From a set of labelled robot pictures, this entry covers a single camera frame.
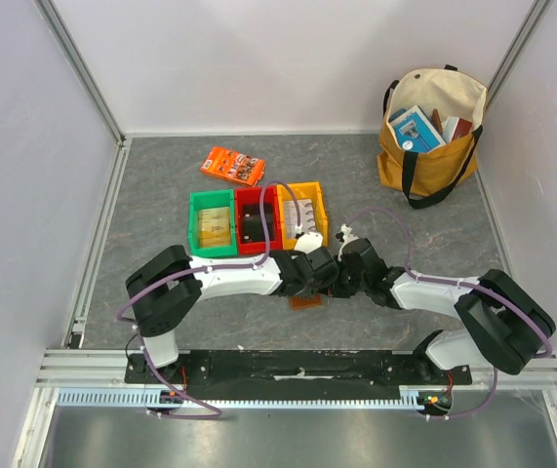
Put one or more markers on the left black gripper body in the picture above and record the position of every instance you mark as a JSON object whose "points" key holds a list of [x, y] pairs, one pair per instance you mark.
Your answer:
{"points": [[308, 289]]}

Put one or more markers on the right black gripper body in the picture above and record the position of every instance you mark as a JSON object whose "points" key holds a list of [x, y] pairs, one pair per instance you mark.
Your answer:
{"points": [[347, 275]]}

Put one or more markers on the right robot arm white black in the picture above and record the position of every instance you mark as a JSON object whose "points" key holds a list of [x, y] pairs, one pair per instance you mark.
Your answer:
{"points": [[502, 326]]}

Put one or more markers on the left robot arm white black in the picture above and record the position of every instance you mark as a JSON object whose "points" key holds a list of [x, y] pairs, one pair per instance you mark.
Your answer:
{"points": [[165, 289]]}

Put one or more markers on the white cards in yellow bin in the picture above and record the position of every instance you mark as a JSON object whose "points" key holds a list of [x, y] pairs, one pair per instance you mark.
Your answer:
{"points": [[299, 214]]}

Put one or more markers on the black cards in red bin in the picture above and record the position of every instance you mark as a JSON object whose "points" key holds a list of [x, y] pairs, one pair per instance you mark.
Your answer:
{"points": [[251, 230]]}

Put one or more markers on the gold cards in green bin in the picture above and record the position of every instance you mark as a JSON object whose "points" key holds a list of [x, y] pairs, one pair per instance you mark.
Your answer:
{"points": [[214, 227]]}

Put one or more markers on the red plastic bin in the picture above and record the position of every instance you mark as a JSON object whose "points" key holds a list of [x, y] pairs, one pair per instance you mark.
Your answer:
{"points": [[251, 196]]}

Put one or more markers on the yellow plastic bin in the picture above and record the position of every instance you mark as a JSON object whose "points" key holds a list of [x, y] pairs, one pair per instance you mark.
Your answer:
{"points": [[304, 190]]}

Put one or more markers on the green plastic bin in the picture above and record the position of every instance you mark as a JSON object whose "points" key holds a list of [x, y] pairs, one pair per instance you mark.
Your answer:
{"points": [[205, 200]]}

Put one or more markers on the orange snack box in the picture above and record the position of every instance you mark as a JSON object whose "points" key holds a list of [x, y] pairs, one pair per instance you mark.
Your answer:
{"points": [[232, 166]]}

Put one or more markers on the blue white razor box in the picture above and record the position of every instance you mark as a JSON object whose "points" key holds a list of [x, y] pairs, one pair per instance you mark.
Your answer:
{"points": [[414, 131]]}

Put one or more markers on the brown item in bag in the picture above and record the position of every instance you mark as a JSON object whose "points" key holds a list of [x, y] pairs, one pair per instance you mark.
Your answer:
{"points": [[436, 121]]}

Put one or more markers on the white red box in bag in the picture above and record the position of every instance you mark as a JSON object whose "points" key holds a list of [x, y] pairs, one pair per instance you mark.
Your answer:
{"points": [[455, 127]]}

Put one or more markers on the yellow canvas tote bag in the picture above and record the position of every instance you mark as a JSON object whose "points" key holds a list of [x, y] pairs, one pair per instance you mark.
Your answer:
{"points": [[426, 179]]}

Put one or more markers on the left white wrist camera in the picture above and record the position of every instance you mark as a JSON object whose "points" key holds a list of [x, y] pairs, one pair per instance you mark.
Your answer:
{"points": [[308, 242]]}

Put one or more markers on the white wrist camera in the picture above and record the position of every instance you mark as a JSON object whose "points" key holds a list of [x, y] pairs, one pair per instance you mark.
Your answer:
{"points": [[345, 236], [308, 242]]}

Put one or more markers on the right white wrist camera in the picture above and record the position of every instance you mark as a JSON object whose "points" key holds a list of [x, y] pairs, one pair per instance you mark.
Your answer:
{"points": [[345, 236]]}

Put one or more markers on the black mounting base plate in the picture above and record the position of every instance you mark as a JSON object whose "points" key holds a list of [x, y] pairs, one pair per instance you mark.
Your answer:
{"points": [[210, 368]]}

